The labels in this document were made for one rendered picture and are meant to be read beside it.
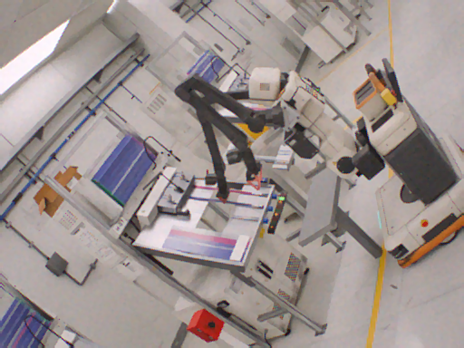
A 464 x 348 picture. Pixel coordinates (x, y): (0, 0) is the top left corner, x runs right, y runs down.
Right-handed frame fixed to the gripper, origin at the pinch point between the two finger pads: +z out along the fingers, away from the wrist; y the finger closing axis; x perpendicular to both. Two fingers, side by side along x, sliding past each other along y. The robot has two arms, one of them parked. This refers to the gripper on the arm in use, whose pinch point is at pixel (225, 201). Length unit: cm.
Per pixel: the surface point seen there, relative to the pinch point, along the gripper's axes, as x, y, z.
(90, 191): -72, 39, -29
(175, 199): -29.2, 10.2, -5.2
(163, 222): -32.2, 25.5, 1.0
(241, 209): 12.4, 4.2, 0.5
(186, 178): -30.1, -10.9, -5.9
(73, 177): -104, 18, -18
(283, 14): -64, -451, 32
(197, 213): -14.0, 13.0, 0.8
